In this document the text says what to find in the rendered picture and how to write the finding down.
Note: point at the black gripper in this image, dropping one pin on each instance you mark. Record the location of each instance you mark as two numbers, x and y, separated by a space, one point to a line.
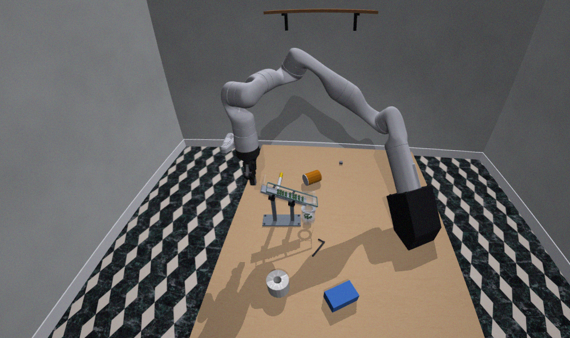
249 164

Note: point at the grey cylinder with central hole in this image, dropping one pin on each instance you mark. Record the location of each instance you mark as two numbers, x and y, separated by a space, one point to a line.
278 283

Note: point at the clear glass vial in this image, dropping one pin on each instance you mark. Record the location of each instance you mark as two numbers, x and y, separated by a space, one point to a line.
308 218

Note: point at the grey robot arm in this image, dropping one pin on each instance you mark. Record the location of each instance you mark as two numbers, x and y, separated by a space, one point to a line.
236 96

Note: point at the blue rectangular block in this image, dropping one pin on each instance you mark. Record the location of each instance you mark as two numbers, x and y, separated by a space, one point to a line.
341 296

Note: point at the orange cylinder with grey end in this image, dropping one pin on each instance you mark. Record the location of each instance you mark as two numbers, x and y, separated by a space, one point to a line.
312 177

